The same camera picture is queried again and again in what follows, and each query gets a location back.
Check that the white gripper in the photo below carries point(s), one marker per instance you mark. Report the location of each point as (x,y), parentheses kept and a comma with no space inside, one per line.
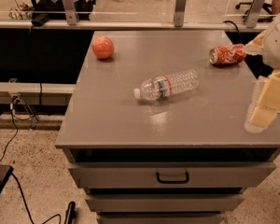
(277,48)

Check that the red apple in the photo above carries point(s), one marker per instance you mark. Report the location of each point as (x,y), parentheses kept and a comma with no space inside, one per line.
(102,47)

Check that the crushed orange soda can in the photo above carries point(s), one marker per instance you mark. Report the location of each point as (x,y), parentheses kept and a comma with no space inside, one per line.
(226,55)

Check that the black office chair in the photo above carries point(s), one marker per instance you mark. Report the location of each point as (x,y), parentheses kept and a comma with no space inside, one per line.
(261,4)

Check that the clear plastic water bottle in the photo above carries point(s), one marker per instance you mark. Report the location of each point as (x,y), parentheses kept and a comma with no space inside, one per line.
(157,88)

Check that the grey drawer cabinet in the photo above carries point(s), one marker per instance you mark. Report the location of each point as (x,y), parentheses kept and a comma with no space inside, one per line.
(104,122)

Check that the middle grey drawer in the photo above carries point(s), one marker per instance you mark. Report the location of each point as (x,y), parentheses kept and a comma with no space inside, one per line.
(149,203)

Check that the grey drawer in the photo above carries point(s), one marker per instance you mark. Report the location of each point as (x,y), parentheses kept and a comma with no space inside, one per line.
(149,203)
(191,218)

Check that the bottom grey drawer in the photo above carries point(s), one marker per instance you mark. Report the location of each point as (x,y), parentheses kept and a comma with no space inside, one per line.
(191,218)

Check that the seated person in background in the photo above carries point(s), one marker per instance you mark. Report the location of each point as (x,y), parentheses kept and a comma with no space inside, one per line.
(55,9)

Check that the black power adapter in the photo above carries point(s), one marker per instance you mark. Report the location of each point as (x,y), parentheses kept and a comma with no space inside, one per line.
(40,19)

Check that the black object on floor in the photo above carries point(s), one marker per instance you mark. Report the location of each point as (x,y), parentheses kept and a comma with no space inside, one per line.
(70,213)

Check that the glass railing post right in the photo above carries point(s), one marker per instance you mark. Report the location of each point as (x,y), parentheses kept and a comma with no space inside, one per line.
(251,18)

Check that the glass railing post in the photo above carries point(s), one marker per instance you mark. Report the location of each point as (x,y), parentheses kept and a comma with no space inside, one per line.
(70,12)
(251,18)
(180,6)

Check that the glass railing post middle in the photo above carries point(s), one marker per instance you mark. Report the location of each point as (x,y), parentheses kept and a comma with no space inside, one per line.
(180,6)

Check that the top drawer with black handle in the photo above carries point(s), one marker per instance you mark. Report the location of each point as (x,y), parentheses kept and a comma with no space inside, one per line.
(154,175)

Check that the glass railing post left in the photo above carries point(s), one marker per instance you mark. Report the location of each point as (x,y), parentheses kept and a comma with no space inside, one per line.
(70,12)

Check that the wall outlet bracket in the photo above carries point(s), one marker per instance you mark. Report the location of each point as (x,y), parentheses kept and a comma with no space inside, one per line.
(16,100)

